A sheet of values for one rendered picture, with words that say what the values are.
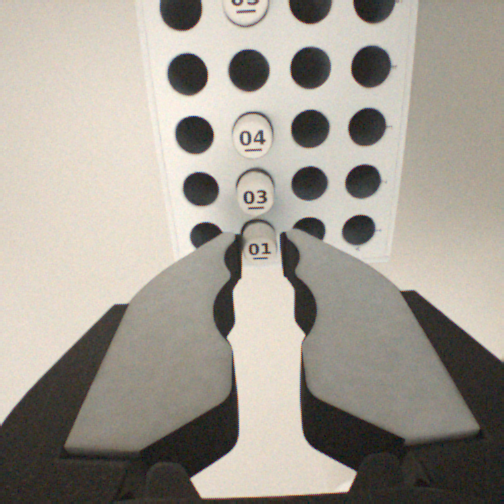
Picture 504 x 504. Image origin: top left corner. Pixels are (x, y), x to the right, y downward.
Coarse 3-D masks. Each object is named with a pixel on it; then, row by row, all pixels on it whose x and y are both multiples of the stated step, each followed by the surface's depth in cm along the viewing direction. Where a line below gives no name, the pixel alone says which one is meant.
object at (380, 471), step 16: (160, 464) 5; (176, 464) 5; (368, 464) 5; (384, 464) 5; (400, 464) 5; (160, 480) 5; (176, 480) 5; (368, 480) 5; (384, 480) 5; (400, 480) 5; (160, 496) 5; (176, 496) 5; (192, 496) 5; (272, 496) 5; (288, 496) 5; (304, 496) 5; (320, 496) 4; (336, 496) 4; (352, 496) 4; (368, 496) 4; (384, 496) 4; (400, 496) 4; (416, 496) 4; (432, 496) 4; (448, 496) 4; (464, 496) 4
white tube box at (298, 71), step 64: (192, 0) 13; (320, 0) 12; (384, 0) 11; (192, 64) 14; (256, 64) 14; (320, 64) 13; (384, 64) 12; (192, 128) 15; (320, 128) 14; (384, 128) 12; (192, 192) 14; (320, 192) 14; (384, 192) 13; (384, 256) 15
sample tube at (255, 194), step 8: (240, 176) 14; (248, 176) 13; (256, 176) 12; (264, 176) 13; (240, 184) 12; (248, 184) 12; (256, 184) 12; (264, 184) 12; (240, 192) 12; (248, 192) 12; (256, 192) 12; (264, 192) 12; (272, 192) 12; (240, 200) 12; (248, 200) 12; (256, 200) 12; (264, 200) 12; (272, 200) 12; (248, 208) 12; (256, 208) 12; (264, 208) 12
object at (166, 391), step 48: (240, 240) 13; (144, 288) 9; (192, 288) 9; (144, 336) 8; (192, 336) 8; (96, 384) 7; (144, 384) 7; (192, 384) 7; (96, 432) 6; (144, 432) 6; (192, 432) 6
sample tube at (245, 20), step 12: (228, 0) 9; (240, 0) 9; (252, 0) 9; (264, 0) 9; (228, 12) 10; (240, 12) 10; (252, 12) 10; (264, 12) 10; (240, 24) 10; (252, 24) 12
